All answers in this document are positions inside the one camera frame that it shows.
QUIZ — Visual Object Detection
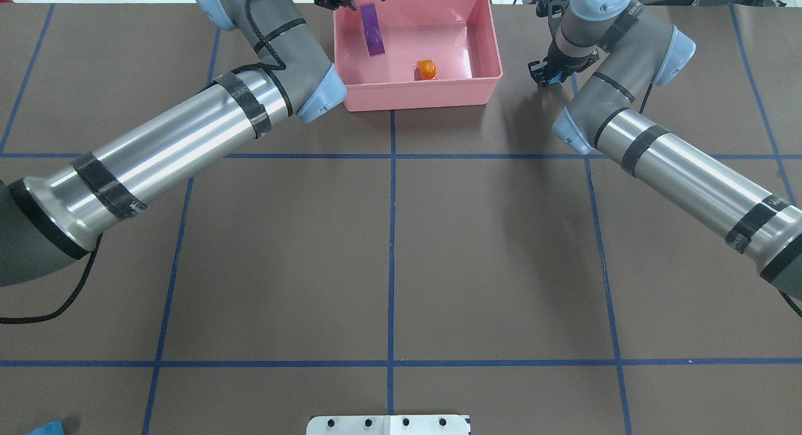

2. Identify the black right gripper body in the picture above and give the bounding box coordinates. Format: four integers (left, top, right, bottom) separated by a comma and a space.
528, 48, 596, 86

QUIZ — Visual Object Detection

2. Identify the purple block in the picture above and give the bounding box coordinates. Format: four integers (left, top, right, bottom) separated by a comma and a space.
359, 3, 385, 57

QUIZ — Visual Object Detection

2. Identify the orange block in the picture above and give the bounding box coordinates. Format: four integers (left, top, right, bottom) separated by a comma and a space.
414, 59, 438, 81

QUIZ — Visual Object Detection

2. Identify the small blue block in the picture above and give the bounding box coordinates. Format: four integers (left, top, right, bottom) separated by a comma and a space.
544, 73, 565, 86

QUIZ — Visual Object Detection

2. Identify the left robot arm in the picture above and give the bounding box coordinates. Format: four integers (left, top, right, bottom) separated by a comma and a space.
2, 0, 346, 286

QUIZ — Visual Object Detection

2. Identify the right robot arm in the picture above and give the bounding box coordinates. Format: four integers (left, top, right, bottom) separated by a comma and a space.
529, 0, 801, 299

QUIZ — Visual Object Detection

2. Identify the pink plastic box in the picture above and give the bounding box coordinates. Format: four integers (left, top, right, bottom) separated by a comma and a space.
333, 0, 503, 112

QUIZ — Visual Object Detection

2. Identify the long blue studded block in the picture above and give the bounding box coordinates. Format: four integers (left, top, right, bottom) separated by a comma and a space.
28, 421, 65, 435

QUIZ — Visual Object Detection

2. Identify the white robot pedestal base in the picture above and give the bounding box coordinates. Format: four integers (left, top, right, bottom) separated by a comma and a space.
306, 414, 472, 434

